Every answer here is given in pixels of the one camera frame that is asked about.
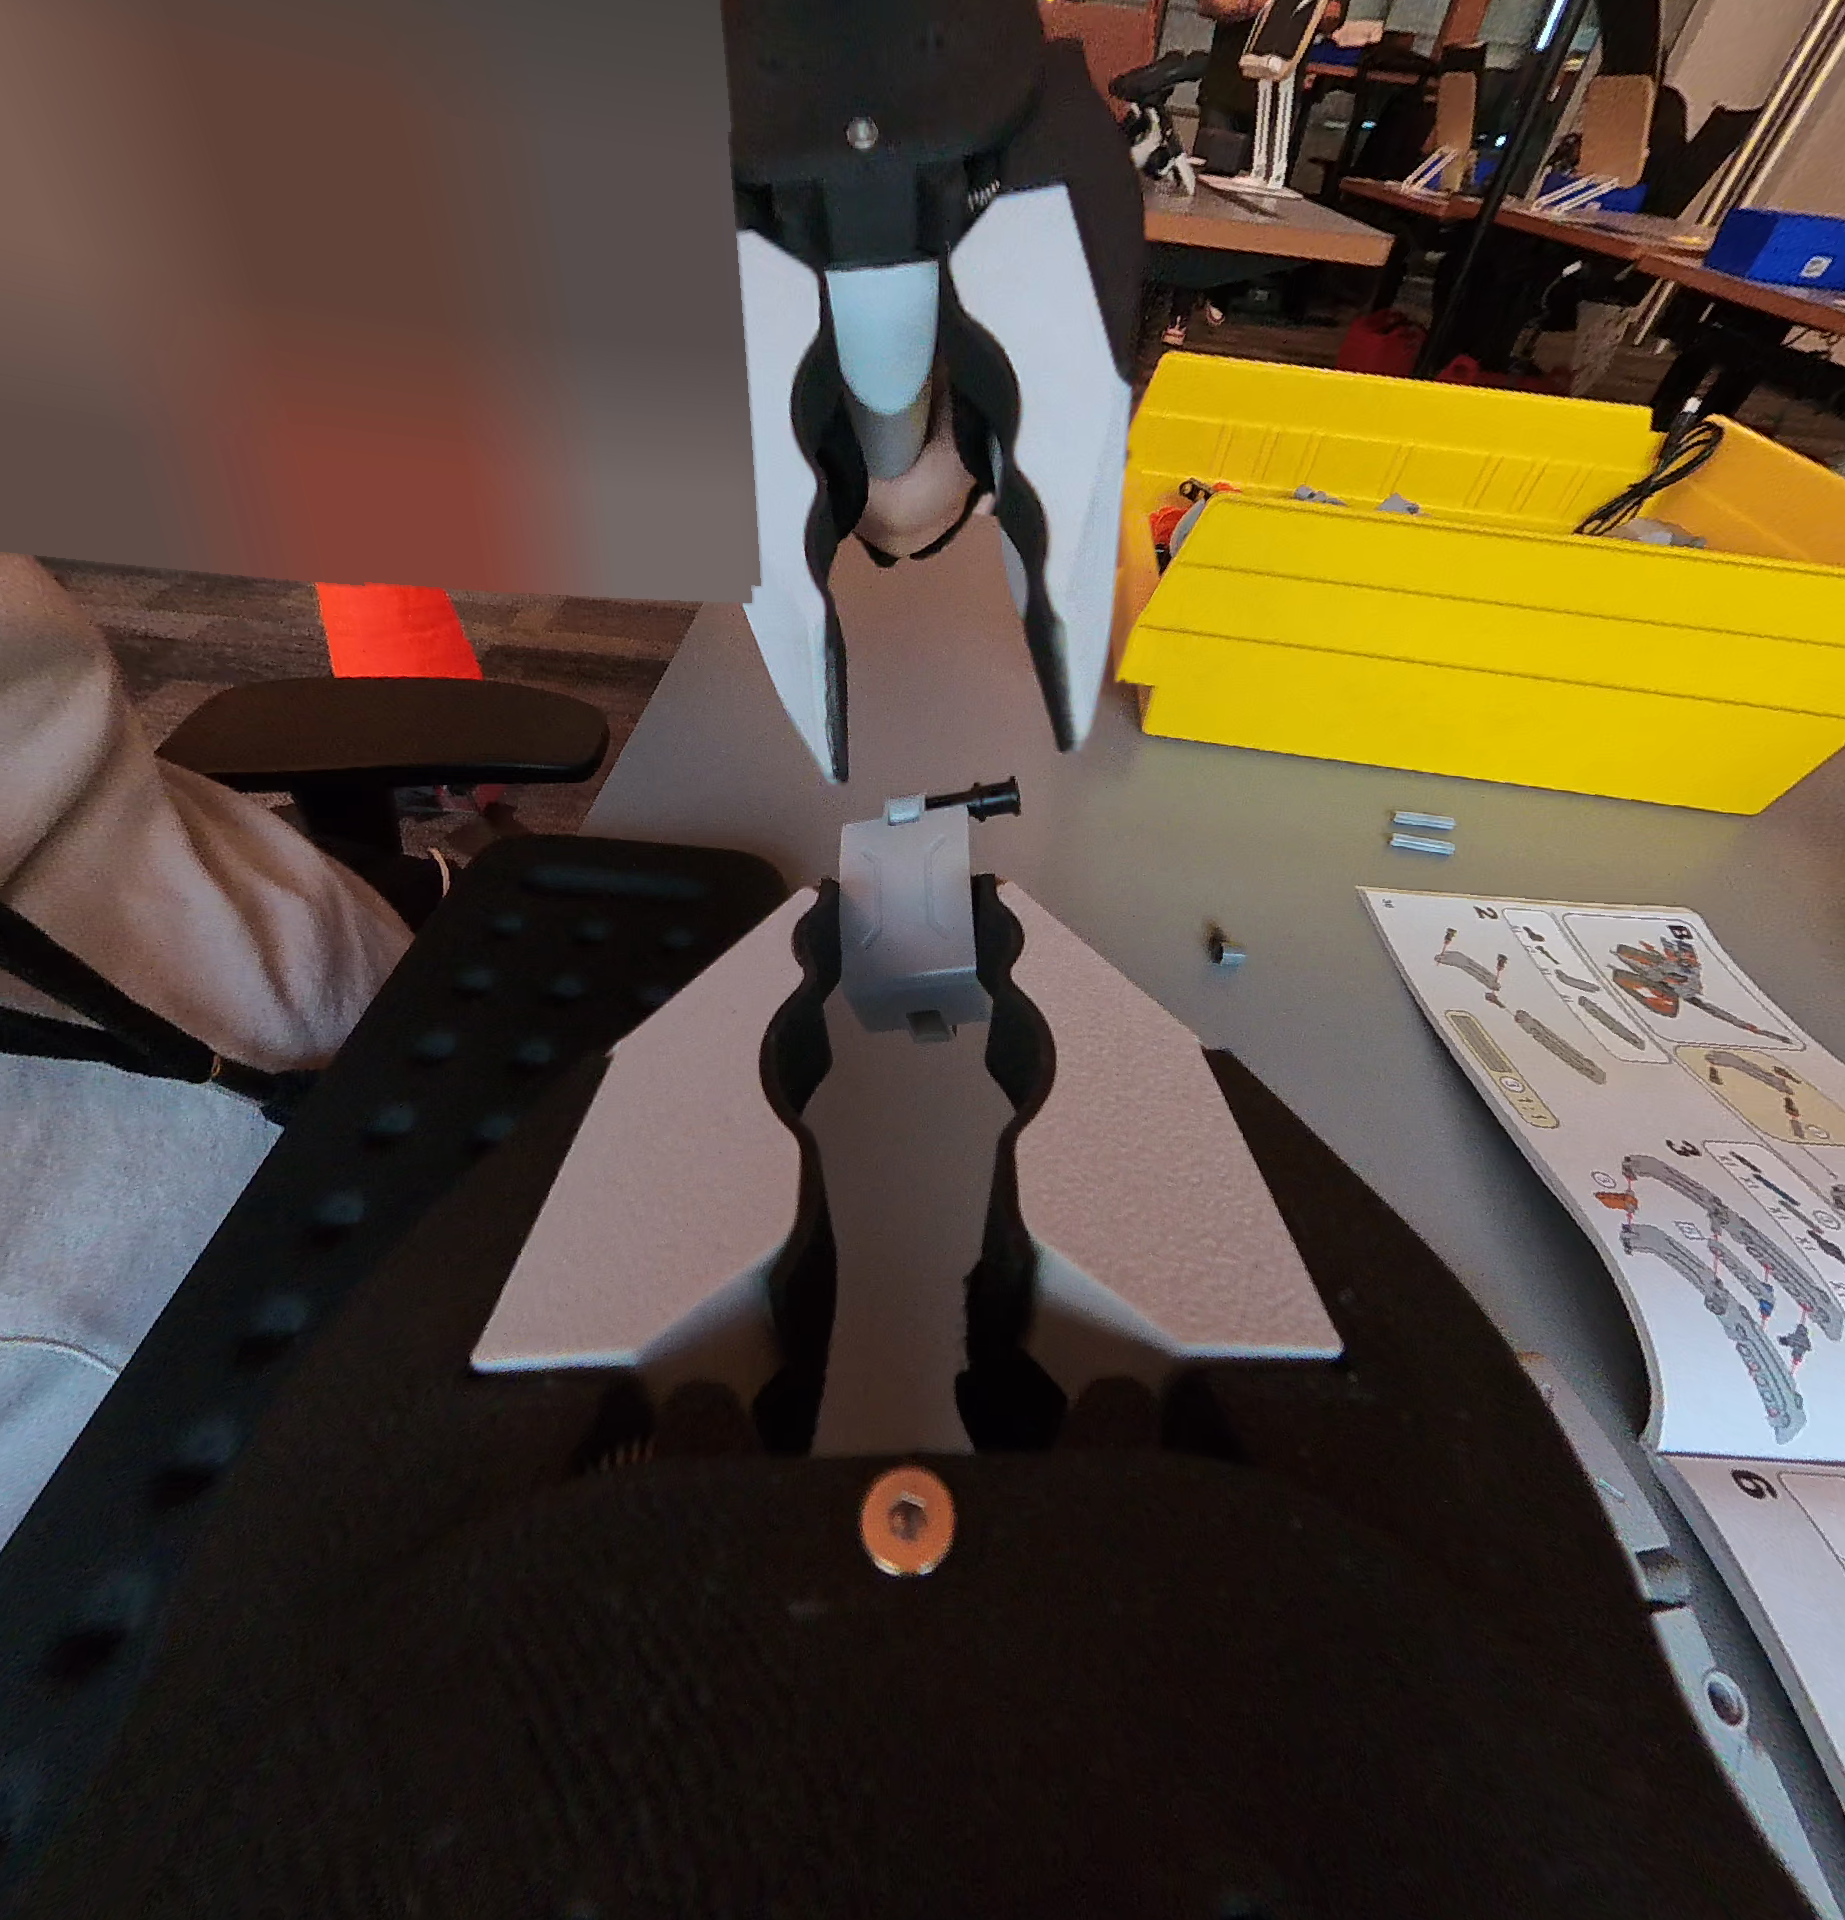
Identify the grey curved building piece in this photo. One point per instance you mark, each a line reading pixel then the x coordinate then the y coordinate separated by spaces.
pixel 906 915

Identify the black perforated chair armrest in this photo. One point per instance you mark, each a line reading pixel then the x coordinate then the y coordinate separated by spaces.
pixel 411 1081

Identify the black smooth chair armrest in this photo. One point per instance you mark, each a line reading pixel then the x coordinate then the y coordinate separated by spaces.
pixel 396 728

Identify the grey desk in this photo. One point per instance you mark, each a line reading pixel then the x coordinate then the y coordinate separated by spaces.
pixel 1281 1051

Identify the yellow storage bin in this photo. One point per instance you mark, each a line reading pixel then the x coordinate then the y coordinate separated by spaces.
pixel 1388 420
pixel 1463 676

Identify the person's left hand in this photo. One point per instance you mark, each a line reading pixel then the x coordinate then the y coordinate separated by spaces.
pixel 916 510

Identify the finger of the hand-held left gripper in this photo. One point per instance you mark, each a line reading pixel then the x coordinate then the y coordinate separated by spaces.
pixel 1073 420
pixel 780 450

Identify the wooden background table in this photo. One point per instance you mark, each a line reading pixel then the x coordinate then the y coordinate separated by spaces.
pixel 1463 199
pixel 1251 233

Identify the open instruction booklet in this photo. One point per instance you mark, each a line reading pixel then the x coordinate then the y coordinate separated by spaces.
pixel 1613 1125

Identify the cardboard sheet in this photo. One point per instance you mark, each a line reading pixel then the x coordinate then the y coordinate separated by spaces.
pixel 1613 127

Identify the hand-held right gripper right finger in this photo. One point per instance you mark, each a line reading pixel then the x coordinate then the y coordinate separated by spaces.
pixel 1161 1200

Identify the blue storage bin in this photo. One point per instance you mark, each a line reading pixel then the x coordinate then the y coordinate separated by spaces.
pixel 1793 248

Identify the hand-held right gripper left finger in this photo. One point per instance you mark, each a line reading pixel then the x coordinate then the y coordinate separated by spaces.
pixel 638 1200

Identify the black connector pin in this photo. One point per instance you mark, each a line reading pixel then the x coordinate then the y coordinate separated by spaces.
pixel 991 799

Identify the loose building pieces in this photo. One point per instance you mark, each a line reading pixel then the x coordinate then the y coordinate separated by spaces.
pixel 1178 517

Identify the small grey connector piece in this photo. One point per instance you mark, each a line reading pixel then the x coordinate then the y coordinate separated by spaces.
pixel 1231 957

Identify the orange red object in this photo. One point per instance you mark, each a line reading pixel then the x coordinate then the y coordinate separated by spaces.
pixel 396 630

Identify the short grey axle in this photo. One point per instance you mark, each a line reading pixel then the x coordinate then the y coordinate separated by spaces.
pixel 1421 847
pixel 1425 822

